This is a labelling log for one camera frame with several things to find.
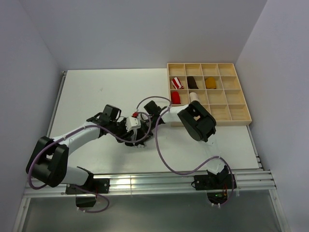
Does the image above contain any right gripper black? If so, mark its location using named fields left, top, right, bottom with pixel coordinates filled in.
left=136, top=116, right=159, bottom=146

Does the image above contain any white black striped sock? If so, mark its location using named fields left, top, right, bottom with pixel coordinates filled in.
left=125, top=135, right=151, bottom=148

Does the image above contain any beige brown striped sock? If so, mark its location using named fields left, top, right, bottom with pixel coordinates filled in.
left=189, top=92, right=200, bottom=102

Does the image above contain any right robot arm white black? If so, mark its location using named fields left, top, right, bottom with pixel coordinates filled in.
left=134, top=101, right=232, bottom=189

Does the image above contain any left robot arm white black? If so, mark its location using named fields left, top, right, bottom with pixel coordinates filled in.
left=26, top=105, right=138, bottom=193

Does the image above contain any red white striped rolled sock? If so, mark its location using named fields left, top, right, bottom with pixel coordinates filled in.
left=171, top=77, right=184, bottom=89

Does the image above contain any dark brown rolled sock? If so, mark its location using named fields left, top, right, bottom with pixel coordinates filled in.
left=187, top=76, right=198, bottom=89

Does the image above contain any mustard yellow rolled sock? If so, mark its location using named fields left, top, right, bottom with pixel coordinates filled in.
left=205, top=76, right=217, bottom=89

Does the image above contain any wooden compartment tray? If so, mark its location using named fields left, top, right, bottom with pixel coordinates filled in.
left=167, top=63, right=252, bottom=126

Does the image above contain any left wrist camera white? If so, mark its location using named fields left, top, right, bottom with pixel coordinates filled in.
left=126, top=116, right=141, bottom=132

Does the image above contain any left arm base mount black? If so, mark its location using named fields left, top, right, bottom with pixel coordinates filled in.
left=65, top=178, right=110, bottom=210

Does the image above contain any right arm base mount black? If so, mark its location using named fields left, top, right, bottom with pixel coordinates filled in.
left=191, top=172, right=237, bottom=208

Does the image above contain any aluminium rail frame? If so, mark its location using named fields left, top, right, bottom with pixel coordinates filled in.
left=14, top=68, right=290, bottom=232

